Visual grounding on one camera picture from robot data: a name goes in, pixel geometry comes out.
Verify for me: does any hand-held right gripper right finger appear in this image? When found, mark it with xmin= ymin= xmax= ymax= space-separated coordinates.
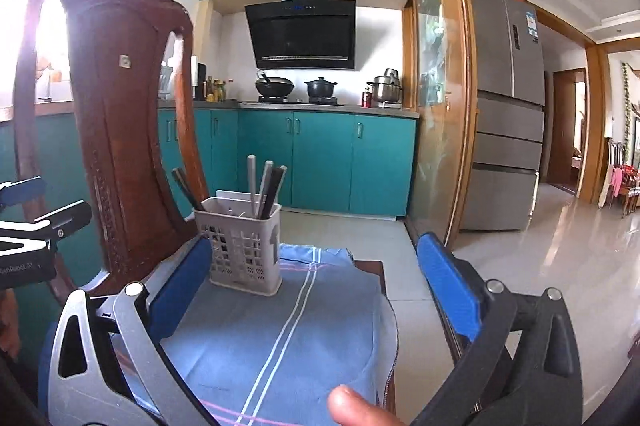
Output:
xmin=410 ymin=233 xmax=584 ymax=426

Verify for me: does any grey refrigerator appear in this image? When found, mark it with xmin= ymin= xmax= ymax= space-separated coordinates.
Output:
xmin=467 ymin=0 xmax=547 ymax=232

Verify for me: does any white plastic utensil basket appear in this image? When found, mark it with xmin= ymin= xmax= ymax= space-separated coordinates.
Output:
xmin=194 ymin=189 xmax=283 ymax=297

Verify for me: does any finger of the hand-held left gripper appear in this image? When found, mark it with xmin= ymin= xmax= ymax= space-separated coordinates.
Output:
xmin=0 ymin=176 xmax=45 ymax=208
xmin=0 ymin=200 xmax=93 ymax=248

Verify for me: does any black wok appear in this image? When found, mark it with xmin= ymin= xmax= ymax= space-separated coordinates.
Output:
xmin=255 ymin=72 xmax=296 ymax=102

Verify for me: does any black chopstick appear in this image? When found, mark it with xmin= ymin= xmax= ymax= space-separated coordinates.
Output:
xmin=260 ymin=165 xmax=288 ymax=219

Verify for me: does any blue striped cloth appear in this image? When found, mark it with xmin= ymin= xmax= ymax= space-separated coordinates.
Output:
xmin=37 ymin=242 xmax=401 ymax=426

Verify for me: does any kitchen window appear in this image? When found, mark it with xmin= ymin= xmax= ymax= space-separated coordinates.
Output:
xmin=0 ymin=0 xmax=166 ymax=107

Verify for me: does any stainless steel pot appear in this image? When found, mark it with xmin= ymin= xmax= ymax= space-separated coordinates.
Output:
xmin=366 ymin=76 xmax=404 ymax=104

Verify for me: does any teal lower cabinet under window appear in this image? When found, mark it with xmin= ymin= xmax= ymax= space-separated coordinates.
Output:
xmin=0 ymin=106 xmax=241 ymax=277

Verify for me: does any clothes drying rack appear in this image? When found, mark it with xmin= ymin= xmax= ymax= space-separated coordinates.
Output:
xmin=602 ymin=139 xmax=640 ymax=217

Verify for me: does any green hanging vine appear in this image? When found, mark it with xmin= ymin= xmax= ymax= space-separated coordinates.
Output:
xmin=621 ymin=61 xmax=638 ymax=167

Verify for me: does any black thermos jug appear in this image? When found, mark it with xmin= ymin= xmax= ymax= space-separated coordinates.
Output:
xmin=192 ymin=62 xmax=207 ymax=101

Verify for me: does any wooden door frame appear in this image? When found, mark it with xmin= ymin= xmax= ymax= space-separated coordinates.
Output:
xmin=575 ymin=41 xmax=608 ymax=207

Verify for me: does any gas stove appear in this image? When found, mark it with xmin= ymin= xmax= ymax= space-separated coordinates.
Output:
xmin=239 ymin=96 xmax=346 ymax=107

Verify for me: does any teal lower cabinet under stove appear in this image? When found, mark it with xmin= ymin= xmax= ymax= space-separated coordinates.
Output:
xmin=239 ymin=106 xmax=418 ymax=217

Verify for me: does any light beige chopstick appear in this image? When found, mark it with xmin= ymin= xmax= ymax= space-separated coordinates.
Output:
xmin=256 ymin=160 xmax=275 ymax=219
xmin=247 ymin=155 xmax=258 ymax=217

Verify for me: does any black cooking pot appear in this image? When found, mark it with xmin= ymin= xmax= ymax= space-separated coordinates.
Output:
xmin=305 ymin=77 xmax=340 ymax=102

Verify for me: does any glass sliding door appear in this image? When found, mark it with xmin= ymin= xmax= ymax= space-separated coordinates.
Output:
xmin=402 ymin=0 xmax=478 ymax=249

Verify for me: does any black range hood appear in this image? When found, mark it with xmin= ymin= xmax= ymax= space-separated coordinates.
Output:
xmin=244 ymin=0 xmax=357 ymax=71

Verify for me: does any person's right hand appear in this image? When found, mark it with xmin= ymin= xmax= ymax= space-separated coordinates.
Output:
xmin=327 ymin=384 xmax=408 ymax=426

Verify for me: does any wooden chair back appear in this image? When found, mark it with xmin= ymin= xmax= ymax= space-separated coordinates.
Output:
xmin=12 ymin=0 xmax=211 ymax=307

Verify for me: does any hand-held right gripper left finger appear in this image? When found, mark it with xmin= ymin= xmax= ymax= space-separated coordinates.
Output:
xmin=47 ymin=236 xmax=213 ymax=426

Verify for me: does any dark brown patterned chopstick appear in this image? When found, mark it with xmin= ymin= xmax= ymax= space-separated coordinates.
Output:
xmin=171 ymin=167 xmax=201 ymax=211

